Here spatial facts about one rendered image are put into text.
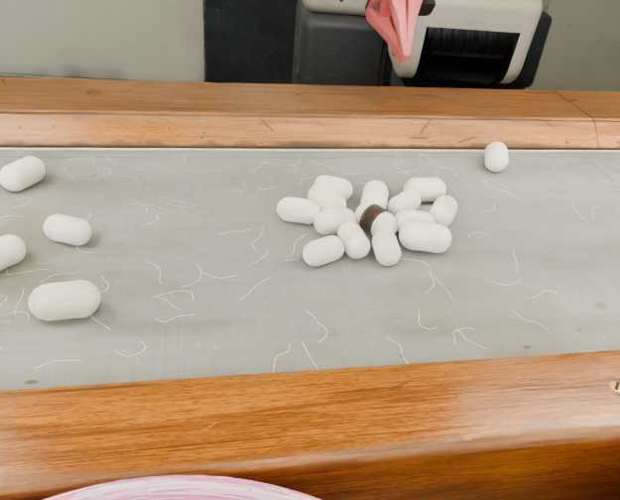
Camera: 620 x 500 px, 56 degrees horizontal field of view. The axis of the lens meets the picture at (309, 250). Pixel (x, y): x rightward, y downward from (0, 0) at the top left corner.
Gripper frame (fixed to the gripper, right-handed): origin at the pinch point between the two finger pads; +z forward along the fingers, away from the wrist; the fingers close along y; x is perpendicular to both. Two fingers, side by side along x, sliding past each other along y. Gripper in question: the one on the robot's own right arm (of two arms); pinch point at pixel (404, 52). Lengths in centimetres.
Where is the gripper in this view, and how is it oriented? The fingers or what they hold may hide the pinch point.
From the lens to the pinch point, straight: 59.7
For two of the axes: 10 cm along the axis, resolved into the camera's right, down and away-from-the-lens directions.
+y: 9.8, -0.4, 1.7
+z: 0.8, 9.7, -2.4
